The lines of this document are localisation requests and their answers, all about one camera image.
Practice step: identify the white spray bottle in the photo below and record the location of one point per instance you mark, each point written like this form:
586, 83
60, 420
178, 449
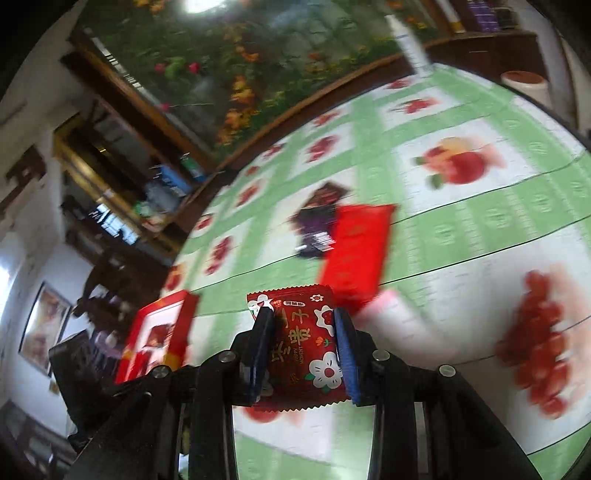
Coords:
411, 44

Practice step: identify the purple snack packet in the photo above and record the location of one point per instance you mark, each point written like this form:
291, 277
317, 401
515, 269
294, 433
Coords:
311, 226

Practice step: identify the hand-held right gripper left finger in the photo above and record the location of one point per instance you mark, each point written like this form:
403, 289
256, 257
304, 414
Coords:
258, 357

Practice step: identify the pink white snack packet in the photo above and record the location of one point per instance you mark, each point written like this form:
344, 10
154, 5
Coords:
397, 309

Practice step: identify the dark wooden chair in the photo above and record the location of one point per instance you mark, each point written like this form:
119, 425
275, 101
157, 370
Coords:
99, 281

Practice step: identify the grey thermos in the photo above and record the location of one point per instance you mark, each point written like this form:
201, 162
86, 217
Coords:
159, 197

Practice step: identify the framed wall painting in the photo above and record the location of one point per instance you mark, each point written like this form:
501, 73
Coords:
44, 327

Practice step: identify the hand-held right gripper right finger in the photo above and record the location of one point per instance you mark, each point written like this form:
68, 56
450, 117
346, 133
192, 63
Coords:
347, 367

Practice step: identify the white bucket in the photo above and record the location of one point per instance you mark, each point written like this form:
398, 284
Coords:
526, 87

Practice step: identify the glass flower display panel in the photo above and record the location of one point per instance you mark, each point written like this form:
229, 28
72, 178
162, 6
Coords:
277, 69

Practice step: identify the red gift box tray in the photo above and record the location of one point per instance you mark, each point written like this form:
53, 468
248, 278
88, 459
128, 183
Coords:
178, 332

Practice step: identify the red flower print snack packet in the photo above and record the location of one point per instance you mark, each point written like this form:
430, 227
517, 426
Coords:
300, 360

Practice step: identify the long red snack packet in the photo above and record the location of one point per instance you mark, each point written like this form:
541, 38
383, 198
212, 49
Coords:
358, 254

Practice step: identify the purple bottle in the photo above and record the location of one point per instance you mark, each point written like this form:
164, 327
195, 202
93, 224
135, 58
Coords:
491, 14
474, 14

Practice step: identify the green checked fruit tablecloth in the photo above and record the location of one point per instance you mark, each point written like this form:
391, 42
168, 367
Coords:
461, 277

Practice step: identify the dark brown snack packet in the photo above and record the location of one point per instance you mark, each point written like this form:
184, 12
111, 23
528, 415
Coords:
328, 194

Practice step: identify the blue thermos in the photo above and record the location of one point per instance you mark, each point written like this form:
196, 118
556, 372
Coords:
175, 180

